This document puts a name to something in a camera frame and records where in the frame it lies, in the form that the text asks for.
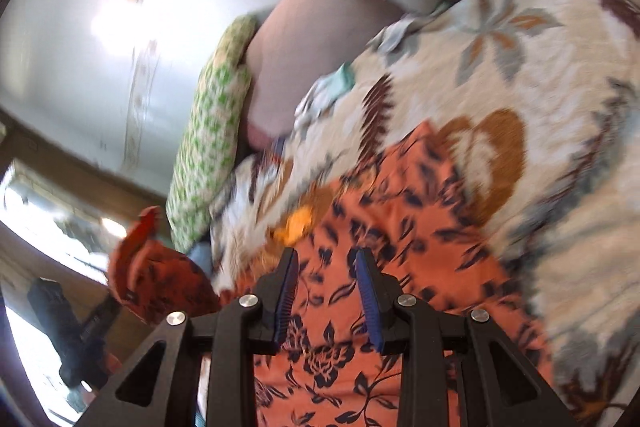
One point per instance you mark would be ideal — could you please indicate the orange floral garment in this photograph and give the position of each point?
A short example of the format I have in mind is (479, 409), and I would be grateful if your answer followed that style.
(350, 217)

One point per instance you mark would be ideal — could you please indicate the cream floral fleece blanket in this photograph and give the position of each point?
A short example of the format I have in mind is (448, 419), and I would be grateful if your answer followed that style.
(550, 107)

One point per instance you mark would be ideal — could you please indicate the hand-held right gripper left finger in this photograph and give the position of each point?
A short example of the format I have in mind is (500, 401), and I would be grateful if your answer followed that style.
(286, 302)

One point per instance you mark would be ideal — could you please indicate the green patterned pillow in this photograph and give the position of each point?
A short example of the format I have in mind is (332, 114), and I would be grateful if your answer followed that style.
(210, 132)

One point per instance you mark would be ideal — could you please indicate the white work glove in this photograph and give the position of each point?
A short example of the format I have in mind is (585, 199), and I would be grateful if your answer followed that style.
(397, 37)
(322, 94)

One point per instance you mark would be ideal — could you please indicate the light blue cloth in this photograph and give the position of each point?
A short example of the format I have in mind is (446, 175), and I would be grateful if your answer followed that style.
(201, 259)

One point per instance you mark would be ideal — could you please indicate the etched glass panel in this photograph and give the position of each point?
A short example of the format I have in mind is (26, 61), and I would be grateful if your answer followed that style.
(55, 212)
(30, 357)

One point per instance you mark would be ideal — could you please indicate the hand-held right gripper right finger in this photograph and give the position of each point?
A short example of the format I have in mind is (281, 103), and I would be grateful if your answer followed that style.
(370, 307)

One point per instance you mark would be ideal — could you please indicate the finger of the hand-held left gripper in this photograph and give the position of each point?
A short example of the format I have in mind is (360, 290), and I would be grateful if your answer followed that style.
(102, 312)

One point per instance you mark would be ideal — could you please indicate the pink quilted cushion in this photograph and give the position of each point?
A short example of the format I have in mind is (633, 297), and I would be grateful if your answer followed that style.
(310, 47)

